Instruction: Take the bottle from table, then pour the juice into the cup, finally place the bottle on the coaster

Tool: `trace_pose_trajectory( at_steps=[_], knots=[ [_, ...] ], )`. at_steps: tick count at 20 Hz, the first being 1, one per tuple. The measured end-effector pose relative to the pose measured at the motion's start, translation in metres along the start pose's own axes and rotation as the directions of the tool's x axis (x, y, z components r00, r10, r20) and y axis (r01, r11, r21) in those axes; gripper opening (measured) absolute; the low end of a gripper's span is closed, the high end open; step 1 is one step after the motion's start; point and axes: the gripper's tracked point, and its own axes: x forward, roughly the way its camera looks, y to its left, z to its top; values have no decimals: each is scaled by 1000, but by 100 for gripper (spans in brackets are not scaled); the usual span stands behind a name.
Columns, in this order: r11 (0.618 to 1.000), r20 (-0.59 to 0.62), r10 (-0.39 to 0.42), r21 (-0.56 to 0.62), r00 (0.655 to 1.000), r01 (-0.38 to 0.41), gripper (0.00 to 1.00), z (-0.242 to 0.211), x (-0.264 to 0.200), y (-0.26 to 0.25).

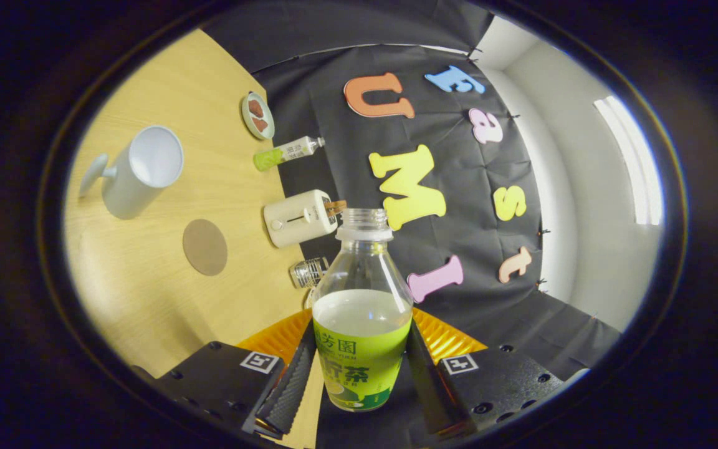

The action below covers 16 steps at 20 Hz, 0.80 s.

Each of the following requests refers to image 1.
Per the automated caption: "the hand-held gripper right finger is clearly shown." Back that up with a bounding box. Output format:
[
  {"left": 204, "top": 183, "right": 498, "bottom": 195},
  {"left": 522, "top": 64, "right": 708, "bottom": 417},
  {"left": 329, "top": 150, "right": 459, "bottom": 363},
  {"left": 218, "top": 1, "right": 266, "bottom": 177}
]
[{"left": 406, "top": 307, "right": 590, "bottom": 437}]

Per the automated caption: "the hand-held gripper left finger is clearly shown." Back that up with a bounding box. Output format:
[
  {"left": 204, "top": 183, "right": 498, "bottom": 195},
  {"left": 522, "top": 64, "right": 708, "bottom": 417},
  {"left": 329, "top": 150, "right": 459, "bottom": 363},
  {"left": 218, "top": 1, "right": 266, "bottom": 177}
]
[{"left": 132, "top": 309, "right": 317, "bottom": 437}]

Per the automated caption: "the green label juice bottle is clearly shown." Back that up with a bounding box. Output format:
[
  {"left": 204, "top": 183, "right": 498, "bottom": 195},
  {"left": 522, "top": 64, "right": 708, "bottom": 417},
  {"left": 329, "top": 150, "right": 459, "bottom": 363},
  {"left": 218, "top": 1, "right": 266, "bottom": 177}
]
[{"left": 312, "top": 208, "right": 414, "bottom": 412}]

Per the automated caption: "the round brown coaster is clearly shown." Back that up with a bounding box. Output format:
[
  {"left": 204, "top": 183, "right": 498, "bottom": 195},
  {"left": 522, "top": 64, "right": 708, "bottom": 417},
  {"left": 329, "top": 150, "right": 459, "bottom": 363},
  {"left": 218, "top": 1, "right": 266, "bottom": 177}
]
[{"left": 183, "top": 218, "right": 229, "bottom": 277}]

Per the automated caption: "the white cup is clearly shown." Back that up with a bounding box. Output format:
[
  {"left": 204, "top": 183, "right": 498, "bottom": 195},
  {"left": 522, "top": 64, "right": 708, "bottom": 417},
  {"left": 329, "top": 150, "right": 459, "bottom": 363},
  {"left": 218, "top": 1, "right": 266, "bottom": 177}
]
[{"left": 79, "top": 125, "right": 184, "bottom": 220}]

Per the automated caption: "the tall white green bottle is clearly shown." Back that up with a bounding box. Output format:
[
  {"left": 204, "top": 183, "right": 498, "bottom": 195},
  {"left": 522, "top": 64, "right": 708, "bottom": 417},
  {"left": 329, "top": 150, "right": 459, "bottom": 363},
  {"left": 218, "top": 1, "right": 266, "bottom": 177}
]
[{"left": 253, "top": 136, "right": 326, "bottom": 172}]

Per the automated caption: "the wooden table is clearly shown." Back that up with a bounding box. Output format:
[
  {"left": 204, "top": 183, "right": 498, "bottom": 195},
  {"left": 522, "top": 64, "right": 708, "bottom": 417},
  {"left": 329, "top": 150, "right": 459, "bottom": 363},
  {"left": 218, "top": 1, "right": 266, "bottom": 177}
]
[{"left": 63, "top": 28, "right": 325, "bottom": 449}]

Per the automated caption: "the white toaster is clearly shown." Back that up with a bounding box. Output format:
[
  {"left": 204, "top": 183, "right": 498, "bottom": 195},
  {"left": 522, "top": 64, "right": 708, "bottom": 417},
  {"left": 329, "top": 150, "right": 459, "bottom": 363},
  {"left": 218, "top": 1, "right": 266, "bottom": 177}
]
[{"left": 264, "top": 189, "right": 339, "bottom": 249}]

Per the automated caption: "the pale green plate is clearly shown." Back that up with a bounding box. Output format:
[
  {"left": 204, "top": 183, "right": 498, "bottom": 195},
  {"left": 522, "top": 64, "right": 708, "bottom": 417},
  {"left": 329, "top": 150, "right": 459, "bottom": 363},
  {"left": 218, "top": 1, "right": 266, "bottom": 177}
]
[{"left": 241, "top": 92, "right": 275, "bottom": 140}]

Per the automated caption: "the ceiling light panel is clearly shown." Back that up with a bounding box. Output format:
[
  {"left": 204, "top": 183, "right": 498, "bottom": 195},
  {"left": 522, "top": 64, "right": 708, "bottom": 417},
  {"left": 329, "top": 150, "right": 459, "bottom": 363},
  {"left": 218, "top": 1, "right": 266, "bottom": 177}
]
[{"left": 594, "top": 95, "right": 665, "bottom": 226}]

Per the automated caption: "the wire mesh holder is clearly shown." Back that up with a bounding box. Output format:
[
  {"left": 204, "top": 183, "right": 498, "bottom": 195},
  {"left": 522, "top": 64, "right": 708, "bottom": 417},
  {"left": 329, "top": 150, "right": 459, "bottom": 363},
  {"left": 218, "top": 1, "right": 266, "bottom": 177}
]
[{"left": 289, "top": 257, "right": 330, "bottom": 289}]

